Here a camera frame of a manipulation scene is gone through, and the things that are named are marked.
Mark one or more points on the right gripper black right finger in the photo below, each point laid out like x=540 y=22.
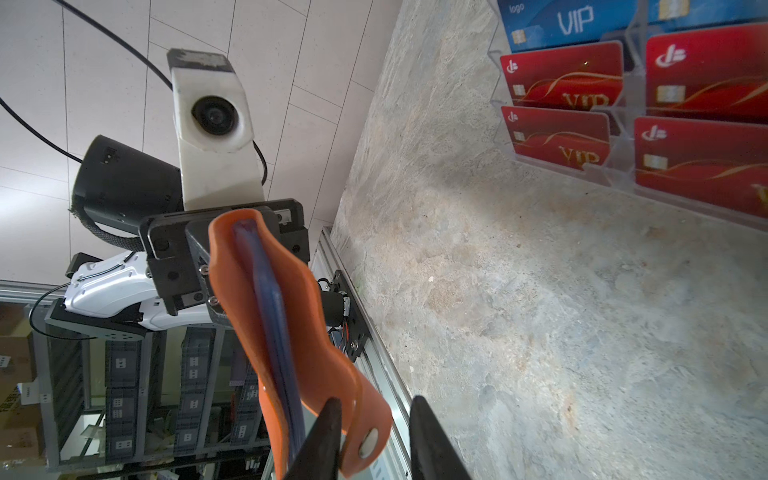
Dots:
x=432 y=454

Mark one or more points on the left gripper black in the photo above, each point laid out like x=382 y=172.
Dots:
x=177 y=246

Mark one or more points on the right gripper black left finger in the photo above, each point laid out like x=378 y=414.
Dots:
x=319 y=456

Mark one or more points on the orange card holder wallet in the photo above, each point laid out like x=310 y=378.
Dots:
x=273 y=302

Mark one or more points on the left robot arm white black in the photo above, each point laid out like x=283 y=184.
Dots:
x=116 y=188

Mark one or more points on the red VIP card bottom left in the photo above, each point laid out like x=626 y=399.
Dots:
x=570 y=139

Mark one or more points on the red vip card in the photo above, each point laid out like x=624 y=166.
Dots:
x=577 y=77
x=714 y=74
x=570 y=139
x=719 y=163

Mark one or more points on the red VIP card bottom right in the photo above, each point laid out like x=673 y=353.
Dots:
x=719 y=163

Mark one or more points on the blue card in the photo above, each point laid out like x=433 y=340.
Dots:
x=673 y=15
x=540 y=24

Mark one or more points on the clear acrylic card display stand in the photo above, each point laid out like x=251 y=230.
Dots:
x=618 y=172

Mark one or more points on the storage shelf with crates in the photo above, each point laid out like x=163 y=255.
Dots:
x=125 y=405

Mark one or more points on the aluminium mounting rail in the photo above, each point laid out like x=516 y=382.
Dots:
x=373 y=360

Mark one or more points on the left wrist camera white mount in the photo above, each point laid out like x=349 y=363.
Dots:
x=213 y=126

